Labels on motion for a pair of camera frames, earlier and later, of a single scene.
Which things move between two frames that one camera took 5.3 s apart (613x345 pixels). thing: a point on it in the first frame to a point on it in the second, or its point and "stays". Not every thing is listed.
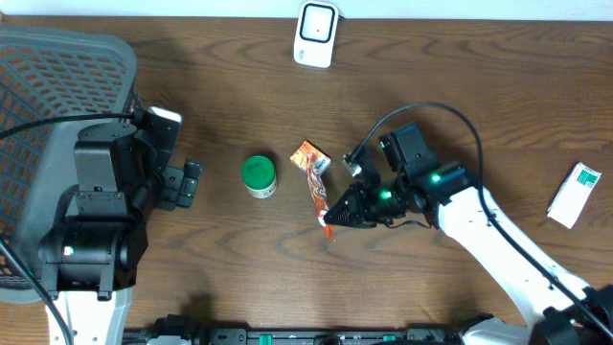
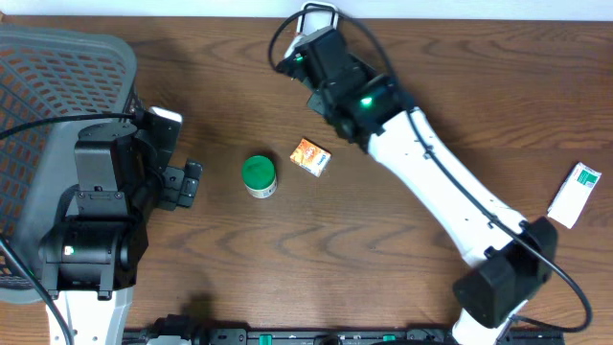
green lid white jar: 259,174 stays
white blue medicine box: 574,195 stays
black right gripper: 355,198 to 317,101
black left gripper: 176,184 stays
